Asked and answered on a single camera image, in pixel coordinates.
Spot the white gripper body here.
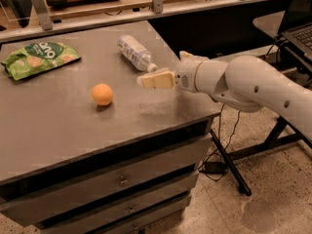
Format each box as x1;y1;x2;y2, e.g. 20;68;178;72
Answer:
174;51;208;93

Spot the clear blue plastic bottle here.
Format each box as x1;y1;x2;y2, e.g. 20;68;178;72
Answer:
117;34;158;72

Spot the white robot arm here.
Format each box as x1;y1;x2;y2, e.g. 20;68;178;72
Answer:
136;54;312;140

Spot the green rice chip bag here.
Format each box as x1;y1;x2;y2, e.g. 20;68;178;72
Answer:
1;42;81;81

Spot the orange ball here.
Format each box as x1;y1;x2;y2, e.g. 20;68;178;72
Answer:
92;84;113;106

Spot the black power adapter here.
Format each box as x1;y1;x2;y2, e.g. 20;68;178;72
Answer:
203;162;227;174

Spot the grey drawer cabinet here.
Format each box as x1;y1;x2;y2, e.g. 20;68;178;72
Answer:
0;21;218;234

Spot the black laptop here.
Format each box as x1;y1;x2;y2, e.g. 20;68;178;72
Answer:
279;0;312;60

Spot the black metal table frame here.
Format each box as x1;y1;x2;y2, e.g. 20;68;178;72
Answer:
210;117;312;196

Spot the metal railing frame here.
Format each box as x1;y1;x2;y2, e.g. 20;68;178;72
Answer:
0;0;270;43

